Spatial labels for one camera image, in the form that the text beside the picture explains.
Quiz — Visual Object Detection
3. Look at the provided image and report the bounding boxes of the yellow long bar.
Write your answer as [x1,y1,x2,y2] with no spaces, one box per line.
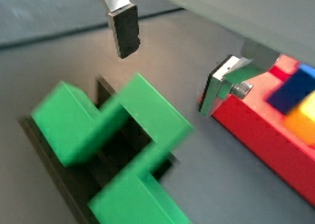
[283,90,315,147]

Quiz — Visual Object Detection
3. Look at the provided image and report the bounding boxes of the black fixture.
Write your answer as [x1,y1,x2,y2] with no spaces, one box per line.
[17,76,178,224]

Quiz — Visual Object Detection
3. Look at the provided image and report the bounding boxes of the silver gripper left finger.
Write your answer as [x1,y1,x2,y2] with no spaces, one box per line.
[103,0,140,59]

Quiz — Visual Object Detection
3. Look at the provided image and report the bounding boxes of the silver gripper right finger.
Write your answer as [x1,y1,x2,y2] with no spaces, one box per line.
[198,40,280,115]

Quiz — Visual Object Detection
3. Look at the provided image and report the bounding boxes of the left blue post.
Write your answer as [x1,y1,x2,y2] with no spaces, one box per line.
[267,64,315,114]

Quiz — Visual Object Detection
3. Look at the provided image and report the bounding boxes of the red base board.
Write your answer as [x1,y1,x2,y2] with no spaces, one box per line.
[212,54,315,206]

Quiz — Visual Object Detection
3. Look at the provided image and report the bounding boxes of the green stepped block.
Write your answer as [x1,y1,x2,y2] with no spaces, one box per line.
[31,72,196,224]

